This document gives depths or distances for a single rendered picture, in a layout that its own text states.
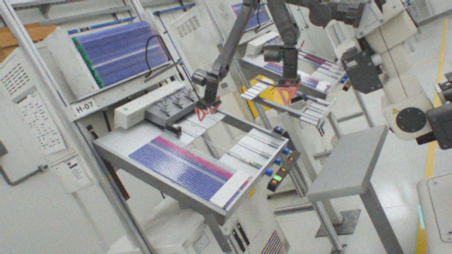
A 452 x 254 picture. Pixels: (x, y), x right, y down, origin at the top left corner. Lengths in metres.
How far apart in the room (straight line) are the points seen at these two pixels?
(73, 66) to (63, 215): 1.69
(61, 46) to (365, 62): 1.30
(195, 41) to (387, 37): 1.80
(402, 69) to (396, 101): 0.12
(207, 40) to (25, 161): 1.68
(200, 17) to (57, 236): 2.01
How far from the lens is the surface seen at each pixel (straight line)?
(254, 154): 1.80
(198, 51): 2.99
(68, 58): 1.83
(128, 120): 1.83
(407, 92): 1.53
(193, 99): 2.05
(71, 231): 3.27
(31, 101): 1.98
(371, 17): 1.35
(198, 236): 1.77
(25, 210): 3.15
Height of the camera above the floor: 1.24
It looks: 8 degrees down
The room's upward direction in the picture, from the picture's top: 27 degrees counter-clockwise
